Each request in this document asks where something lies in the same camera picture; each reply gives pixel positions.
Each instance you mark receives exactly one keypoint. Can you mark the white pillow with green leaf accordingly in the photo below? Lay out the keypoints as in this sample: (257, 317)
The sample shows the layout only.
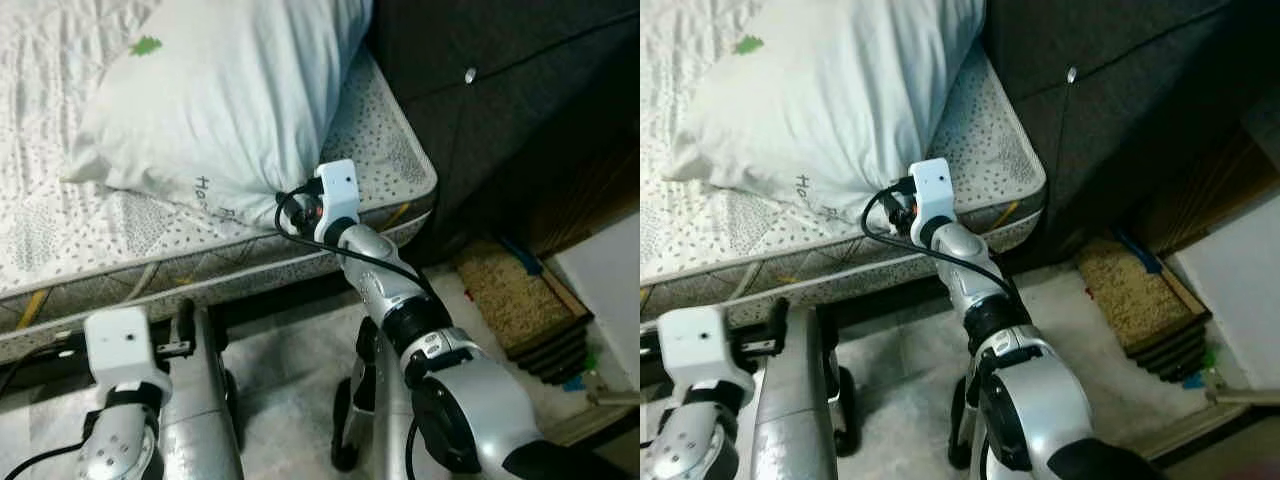
(220, 100)
(830, 100)

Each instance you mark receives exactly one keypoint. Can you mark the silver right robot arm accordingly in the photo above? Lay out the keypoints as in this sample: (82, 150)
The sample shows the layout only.
(1040, 400)
(470, 400)

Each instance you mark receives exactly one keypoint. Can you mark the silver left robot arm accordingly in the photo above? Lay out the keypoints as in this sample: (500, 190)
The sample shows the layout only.
(120, 445)
(690, 450)

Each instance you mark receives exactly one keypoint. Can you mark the silver left robot leg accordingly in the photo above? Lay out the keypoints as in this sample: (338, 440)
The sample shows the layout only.
(795, 420)
(200, 420)

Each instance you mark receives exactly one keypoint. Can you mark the black bed base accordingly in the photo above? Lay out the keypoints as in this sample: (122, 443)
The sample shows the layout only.
(270, 295)
(880, 290)

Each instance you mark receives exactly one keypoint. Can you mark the white quilted mattress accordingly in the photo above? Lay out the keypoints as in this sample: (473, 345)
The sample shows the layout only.
(690, 230)
(60, 230)

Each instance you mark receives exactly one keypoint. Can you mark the white cabinet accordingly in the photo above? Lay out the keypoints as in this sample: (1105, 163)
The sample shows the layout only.
(1235, 290)
(605, 300)

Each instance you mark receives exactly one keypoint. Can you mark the black tufted headboard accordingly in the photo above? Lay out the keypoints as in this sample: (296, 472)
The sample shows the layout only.
(500, 130)
(1120, 130)

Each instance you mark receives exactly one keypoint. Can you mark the blue plastic strip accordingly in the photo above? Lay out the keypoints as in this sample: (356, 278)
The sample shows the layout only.
(522, 257)
(1140, 255)

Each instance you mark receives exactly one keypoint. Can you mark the brown coir doormat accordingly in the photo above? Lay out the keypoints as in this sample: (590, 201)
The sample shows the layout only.
(510, 295)
(1130, 295)

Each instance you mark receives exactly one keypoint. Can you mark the grey metal bar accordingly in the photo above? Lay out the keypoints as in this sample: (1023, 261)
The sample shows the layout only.
(1245, 396)

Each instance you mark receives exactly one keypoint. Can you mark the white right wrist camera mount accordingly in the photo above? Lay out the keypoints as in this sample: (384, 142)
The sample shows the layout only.
(932, 190)
(338, 190)

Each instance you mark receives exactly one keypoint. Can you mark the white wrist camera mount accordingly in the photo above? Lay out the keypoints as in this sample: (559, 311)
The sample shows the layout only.
(700, 345)
(120, 345)
(932, 190)
(338, 190)

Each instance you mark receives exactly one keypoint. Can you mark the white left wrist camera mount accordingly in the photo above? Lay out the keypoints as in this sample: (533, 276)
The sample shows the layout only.
(700, 345)
(120, 345)

